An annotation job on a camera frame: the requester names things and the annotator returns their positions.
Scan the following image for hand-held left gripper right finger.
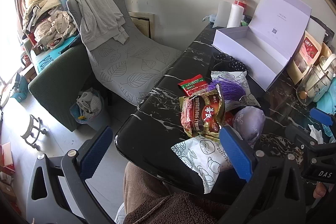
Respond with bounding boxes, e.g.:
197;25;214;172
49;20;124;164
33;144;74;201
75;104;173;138
218;126;307;224

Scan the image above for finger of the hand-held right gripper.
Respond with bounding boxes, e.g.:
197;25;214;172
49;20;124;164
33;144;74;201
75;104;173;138
309;108;336;127
285;125;336;159

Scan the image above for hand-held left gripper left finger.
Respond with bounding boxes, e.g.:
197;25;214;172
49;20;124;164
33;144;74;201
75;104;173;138
26;126;124;224

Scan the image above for white printed snack packet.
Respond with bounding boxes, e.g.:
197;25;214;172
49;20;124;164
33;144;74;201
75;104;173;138
211;70;260;109
171;135;237;194

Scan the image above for brown gold cereal packet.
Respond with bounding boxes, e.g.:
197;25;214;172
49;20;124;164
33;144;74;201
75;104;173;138
179;84;234;138

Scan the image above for purple tassel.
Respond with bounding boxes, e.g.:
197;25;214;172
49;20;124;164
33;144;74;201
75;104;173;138
207;76;247;104

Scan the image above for red green sachet packet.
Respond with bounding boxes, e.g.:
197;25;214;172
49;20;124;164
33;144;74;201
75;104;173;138
178;74;210;97

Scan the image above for black polka dot scrunchie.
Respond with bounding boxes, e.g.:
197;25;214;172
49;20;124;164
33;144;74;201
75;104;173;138
226;55;250;74

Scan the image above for lavender white gift box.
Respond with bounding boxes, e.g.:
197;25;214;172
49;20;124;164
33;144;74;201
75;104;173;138
212;0;313;92

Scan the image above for person's right hand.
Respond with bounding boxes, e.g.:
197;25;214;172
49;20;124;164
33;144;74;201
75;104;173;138
314;182;332;199

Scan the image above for teal cloth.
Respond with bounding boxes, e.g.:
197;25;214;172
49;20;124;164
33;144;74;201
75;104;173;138
302;94;336;143

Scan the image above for blue trash bin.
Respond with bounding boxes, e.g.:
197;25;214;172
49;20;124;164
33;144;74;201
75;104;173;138
70;88;111;130

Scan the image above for white stool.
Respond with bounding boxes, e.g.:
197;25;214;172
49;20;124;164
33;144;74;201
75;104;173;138
20;114;48;148

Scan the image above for kraft pouch with red label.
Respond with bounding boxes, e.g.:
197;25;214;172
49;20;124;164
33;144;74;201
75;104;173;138
286;31;323;84

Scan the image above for dark green armchair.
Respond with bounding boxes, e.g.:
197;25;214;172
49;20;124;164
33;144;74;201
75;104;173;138
28;43;92;132

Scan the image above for person's brown fleece pants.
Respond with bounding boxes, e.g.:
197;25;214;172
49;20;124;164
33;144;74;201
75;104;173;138
123;161;229;224

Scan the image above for grey leaf-print lounge chair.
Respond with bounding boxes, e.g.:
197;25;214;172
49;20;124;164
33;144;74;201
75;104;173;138
67;0;184;106

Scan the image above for teal printed bench cover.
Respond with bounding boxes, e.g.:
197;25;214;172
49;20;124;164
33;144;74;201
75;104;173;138
31;36;82;75

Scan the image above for small bowl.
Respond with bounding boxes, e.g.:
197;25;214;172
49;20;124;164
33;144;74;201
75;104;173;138
47;38;65;48

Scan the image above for white paper towel roll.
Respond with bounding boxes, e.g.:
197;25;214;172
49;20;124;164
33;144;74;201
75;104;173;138
215;0;245;29

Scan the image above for pile of clothes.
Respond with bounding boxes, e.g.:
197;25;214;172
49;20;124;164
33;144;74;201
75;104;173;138
22;0;78;48

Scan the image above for grey sweater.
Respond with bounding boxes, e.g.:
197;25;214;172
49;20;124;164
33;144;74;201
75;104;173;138
73;0;130;51

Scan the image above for light blue small device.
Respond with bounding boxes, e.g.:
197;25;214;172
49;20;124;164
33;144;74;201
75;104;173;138
202;14;218;24

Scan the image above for leaning wooden picture frame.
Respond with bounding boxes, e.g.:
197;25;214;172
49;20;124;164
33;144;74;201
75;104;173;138
128;11;155;39

